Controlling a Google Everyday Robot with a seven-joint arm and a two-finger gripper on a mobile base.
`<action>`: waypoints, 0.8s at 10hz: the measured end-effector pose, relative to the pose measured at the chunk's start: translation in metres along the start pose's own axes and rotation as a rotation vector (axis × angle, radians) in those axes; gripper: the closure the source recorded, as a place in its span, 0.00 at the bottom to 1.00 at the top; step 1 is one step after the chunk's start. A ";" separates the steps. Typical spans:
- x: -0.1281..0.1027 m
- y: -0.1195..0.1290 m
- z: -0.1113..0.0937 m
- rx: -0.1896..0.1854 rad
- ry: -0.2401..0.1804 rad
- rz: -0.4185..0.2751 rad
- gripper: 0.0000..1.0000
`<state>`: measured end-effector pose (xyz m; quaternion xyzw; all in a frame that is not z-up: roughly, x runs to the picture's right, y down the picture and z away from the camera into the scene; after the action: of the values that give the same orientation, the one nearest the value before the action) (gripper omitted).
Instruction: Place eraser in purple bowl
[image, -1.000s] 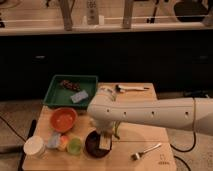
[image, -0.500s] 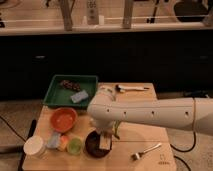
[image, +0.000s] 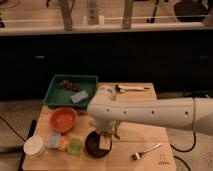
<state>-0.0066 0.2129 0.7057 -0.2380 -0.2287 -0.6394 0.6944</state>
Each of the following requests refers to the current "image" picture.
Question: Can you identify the white eraser block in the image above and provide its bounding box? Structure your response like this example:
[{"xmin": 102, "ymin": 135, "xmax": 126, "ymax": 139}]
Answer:
[{"xmin": 99, "ymin": 135, "xmax": 111, "ymax": 150}]

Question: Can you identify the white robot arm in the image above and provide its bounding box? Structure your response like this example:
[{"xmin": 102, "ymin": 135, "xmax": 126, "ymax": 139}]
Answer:
[{"xmin": 87, "ymin": 88, "xmax": 213, "ymax": 136}]

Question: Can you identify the dark purple bowl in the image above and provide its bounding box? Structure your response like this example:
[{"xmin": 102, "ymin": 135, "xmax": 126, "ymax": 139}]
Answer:
[{"xmin": 85, "ymin": 131, "xmax": 111, "ymax": 158}]

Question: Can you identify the orange bowl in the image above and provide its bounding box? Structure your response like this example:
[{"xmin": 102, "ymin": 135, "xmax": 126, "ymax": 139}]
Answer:
[{"xmin": 49, "ymin": 107, "xmax": 78, "ymax": 133}]

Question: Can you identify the silver fork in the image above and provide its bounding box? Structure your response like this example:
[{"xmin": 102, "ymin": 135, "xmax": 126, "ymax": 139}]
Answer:
[{"xmin": 131, "ymin": 143, "xmax": 162, "ymax": 161}]

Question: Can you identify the small green cup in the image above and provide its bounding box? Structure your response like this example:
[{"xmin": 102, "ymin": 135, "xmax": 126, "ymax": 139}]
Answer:
[{"xmin": 67, "ymin": 138, "xmax": 82, "ymax": 155}]

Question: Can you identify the blue sponge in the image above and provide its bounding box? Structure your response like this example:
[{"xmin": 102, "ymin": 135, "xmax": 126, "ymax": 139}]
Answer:
[{"xmin": 70, "ymin": 90, "xmax": 89, "ymax": 103}]

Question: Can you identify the orange yellow toy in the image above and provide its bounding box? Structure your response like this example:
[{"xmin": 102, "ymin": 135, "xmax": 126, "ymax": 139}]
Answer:
[{"xmin": 58, "ymin": 135, "xmax": 69, "ymax": 151}]

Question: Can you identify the green plastic tray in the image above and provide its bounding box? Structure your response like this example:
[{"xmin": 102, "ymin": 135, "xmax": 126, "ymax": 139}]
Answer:
[{"xmin": 43, "ymin": 75, "xmax": 98, "ymax": 109}]

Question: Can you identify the brown grape bunch toy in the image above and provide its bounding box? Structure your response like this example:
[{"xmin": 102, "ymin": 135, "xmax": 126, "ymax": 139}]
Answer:
[{"xmin": 60, "ymin": 80, "xmax": 81, "ymax": 92}]

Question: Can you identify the white cup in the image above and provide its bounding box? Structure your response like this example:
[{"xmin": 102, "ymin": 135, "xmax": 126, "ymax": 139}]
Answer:
[{"xmin": 23, "ymin": 135, "xmax": 46, "ymax": 157}]

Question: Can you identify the black cable on floor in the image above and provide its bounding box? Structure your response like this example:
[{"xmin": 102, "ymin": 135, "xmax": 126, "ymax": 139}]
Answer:
[{"xmin": 169, "ymin": 130, "xmax": 198, "ymax": 171}]

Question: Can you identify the wooden shelf rail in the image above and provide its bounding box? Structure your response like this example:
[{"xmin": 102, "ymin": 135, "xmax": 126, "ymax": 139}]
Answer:
[{"xmin": 0, "ymin": 18, "xmax": 213, "ymax": 36}]

